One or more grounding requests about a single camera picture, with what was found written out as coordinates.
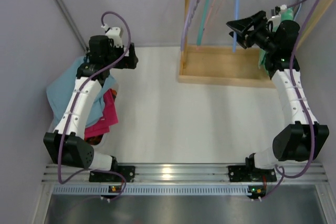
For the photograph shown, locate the teal plastic hanger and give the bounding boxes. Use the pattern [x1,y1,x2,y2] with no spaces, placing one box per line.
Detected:
[196,0,209,46]

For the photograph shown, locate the white plastic laundry basket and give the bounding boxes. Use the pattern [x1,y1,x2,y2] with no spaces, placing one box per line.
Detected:
[48,83,121,148]

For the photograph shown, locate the lilac plastic hanger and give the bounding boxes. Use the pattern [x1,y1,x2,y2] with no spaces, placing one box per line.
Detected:
[180,0,200,52]

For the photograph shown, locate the orange patterned garment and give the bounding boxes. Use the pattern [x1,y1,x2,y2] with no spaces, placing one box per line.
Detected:
[83,89,118,145]

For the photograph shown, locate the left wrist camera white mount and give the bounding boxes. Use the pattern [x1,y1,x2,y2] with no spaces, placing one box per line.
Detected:
[101,24,123,48]

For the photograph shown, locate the aluminium mounting rail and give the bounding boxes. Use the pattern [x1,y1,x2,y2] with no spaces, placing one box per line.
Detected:
[41,163,328,184]

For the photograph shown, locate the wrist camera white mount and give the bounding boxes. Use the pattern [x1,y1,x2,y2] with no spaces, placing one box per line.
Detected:
[101,24,123,48]
[268,4,287,22]

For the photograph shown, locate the light blue trousers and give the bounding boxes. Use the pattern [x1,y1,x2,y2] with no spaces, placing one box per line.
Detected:
[46,56,118,127]

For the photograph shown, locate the wooden clothes rack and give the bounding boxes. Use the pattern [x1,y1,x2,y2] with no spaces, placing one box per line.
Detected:
[178,0,334,88]

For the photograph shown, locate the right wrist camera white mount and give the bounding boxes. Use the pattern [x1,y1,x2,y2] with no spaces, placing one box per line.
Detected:
[268,4,287,22]

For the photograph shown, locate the perforated grey cable duct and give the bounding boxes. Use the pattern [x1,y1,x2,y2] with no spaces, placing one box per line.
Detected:
[52,184,253,196]

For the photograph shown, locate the green white garment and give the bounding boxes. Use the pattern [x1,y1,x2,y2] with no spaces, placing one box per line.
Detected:
[258,8,293,70]

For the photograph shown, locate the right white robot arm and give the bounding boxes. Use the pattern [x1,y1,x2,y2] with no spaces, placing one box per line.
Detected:
[226,11,329,170]

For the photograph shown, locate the magenta trousers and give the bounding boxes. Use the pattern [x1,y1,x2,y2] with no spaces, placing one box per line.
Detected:
[83,89,118,140]

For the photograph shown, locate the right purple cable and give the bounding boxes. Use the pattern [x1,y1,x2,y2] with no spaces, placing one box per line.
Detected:
[262,0,323,201]

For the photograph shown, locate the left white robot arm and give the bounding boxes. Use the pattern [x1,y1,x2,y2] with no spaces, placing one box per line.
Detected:
[43,35,138,171]

